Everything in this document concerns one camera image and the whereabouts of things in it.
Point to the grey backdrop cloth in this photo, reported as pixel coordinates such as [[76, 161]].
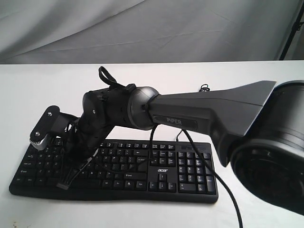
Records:
[[143, 31]]

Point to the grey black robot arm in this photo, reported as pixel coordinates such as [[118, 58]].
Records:
[[257, 128]]

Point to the black tripod stand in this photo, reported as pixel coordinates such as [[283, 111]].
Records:
[[296, 26]]

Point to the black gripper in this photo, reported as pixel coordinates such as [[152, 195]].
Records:
[[79, 145]]

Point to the black acer keyboard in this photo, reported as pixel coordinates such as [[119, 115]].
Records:
[[122, 170]]

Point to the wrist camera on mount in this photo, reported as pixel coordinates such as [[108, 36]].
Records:
[[52, 123]]

